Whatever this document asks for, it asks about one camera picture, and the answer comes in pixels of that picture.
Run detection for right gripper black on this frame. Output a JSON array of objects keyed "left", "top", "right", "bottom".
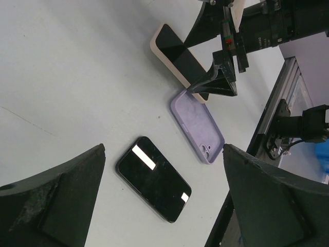
[{"left": 184, "top": 1, "right": 249, "bottom": 97}]

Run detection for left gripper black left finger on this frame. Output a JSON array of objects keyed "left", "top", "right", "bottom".
[{"left": 1, "top": 144, "right": 105, "bottom": 246}]

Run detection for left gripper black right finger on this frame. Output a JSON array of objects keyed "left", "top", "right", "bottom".
[{"left": 223, "top": 144, "right": 328, "bottom": 246}]

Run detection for lilac silicone phone case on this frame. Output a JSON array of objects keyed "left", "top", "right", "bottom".
[{"left": 170, "top": 90, "right": 225, "bottom": 165}]

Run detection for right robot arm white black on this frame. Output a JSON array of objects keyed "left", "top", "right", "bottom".
[{"left": 184, "top": 1, "right": 328, "bottom": 97}]

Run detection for right side aluminium rail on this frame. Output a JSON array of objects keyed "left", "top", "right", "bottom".
[{"left": 247, "top": 57, "right": 302, "bottom": 157}]

